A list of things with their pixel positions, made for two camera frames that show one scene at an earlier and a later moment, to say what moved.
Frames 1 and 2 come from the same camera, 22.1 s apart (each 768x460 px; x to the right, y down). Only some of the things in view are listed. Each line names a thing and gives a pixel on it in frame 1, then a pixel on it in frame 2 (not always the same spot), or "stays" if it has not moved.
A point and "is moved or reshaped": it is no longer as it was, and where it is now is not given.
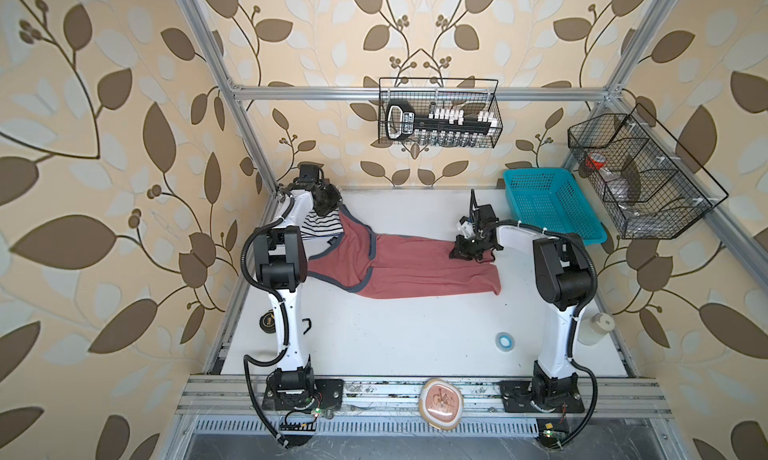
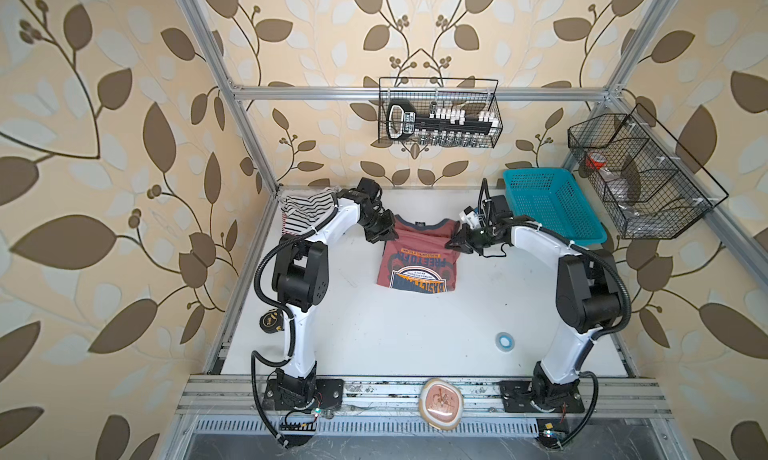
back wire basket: (433, 112) stays
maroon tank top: (358, 262) is moved or reshaped
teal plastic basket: (553, 199) stays
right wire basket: (642, 190) stays
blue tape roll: (504, 341) stays
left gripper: (334, 198) → (388, 228)
